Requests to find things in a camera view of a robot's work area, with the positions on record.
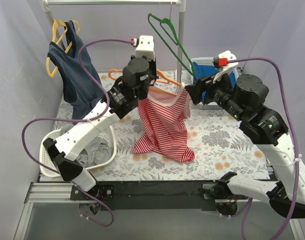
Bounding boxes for orange hanger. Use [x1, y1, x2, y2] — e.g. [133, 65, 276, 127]
[108, 68, 192, 101]

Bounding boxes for white clothes rack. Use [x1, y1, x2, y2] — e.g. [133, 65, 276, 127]
[42, 0, 189, 83]

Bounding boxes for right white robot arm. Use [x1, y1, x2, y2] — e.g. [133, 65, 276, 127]
[185, 74, 295, 217]

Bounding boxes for navy blue tank top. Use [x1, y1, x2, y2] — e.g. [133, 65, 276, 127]
[47, 20, 104, 119]

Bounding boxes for white basket right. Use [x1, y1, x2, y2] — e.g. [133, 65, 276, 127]
[191, 57, 242, 110]

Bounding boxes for blue folded cloth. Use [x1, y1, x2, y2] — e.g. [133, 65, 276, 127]
[192, 61, 239, 87]

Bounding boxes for purple cable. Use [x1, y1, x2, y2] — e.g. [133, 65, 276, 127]
[21, 38, 138, 227]
[227, 57, 300, 240]

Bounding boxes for green hanger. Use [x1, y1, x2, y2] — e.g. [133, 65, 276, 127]
[147, 7, 196, 77]

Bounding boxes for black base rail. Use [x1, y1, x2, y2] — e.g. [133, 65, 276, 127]
[69, 179, 243, 212]

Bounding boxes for red white striped tank top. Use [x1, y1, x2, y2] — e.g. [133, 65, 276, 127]
[132, 84, 195, 163]

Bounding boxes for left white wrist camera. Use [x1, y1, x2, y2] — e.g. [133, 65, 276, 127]
[131, 35, 156, 61]

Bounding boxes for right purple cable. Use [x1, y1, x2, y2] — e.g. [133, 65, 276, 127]
[227, 57, 300, 240]

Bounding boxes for white laundry basket left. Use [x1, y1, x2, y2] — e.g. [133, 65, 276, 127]
[39, 127, 115, 178]

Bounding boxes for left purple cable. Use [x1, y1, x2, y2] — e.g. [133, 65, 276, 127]
[21, 38, 138, 227]

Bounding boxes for grey garment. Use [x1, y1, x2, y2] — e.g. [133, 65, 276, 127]
[59, 122, 115, 169]

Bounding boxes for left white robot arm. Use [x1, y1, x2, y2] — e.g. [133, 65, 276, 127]
[42, 56, 158, 200]

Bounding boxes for floral table mat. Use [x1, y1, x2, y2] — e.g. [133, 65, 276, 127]
[91, 105, 269, 180]

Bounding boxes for yellow hanger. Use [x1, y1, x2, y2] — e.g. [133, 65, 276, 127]
[46, 19, 81, 78]

